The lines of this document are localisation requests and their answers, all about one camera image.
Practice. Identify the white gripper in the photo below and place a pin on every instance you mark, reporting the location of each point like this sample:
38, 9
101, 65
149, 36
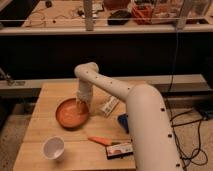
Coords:
84, 93

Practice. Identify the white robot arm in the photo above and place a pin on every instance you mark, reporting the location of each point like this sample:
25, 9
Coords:
152, 137

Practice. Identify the orange ceramic bowl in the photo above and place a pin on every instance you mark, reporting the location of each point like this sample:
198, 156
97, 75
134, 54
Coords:
68, 116

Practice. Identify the blue sponge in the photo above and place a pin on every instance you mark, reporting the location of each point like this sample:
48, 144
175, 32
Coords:
122, 120

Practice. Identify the white paper cup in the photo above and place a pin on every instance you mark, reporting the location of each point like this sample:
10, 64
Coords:
54, 148

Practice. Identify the black rectangular box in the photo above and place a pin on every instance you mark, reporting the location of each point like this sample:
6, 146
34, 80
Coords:
119, 150

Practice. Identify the metal clamp at left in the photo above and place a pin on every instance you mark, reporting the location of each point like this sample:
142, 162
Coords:
9, 80

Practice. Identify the black round object on bench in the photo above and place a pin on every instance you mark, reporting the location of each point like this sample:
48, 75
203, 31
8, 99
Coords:
119, 17

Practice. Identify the orange crate on bench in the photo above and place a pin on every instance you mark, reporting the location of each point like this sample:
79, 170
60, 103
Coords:
142, 14

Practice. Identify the grey vertical post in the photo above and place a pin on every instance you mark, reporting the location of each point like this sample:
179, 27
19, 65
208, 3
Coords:
87, 4

